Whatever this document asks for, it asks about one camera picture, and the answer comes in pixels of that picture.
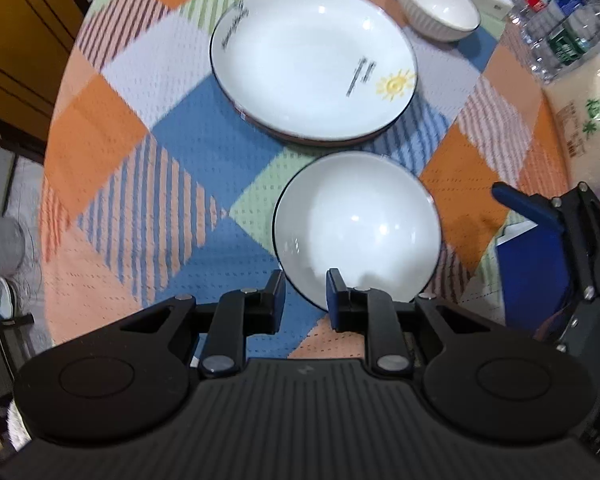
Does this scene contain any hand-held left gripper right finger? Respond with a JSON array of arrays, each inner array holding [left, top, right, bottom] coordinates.
[[326, 268, 511, 375]]

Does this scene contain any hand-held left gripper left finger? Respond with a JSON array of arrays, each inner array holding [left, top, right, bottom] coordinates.
[[105, 270, 287, 380]]

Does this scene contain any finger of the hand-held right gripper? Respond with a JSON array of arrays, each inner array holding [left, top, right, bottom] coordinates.
[[491, 182, 600, 307]]

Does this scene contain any white ribbed bowl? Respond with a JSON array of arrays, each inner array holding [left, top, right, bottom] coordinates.
[[397, 0, 482, 43], [272, 151, 442, 311]]

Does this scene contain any white plate with sun print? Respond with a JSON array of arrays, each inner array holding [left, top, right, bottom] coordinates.
[[209, 0, 419, 142]]

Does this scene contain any blue paper bag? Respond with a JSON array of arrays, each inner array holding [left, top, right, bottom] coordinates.
[[496, 219, 583, 333]]

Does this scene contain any bag of rice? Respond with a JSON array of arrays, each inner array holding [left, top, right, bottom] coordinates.
[[542, 52, 600, 196]]

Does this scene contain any water bottle with green label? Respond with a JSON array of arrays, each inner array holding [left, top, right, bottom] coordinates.
[[522, 5, 600, 84]]

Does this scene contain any checkered colourful tablecloth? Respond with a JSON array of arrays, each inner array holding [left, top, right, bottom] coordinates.
[[37, 0, 576, 361]]

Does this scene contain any person's grey trouser leg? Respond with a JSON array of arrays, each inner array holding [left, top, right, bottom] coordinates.
[[0, 212, 29, 281]]

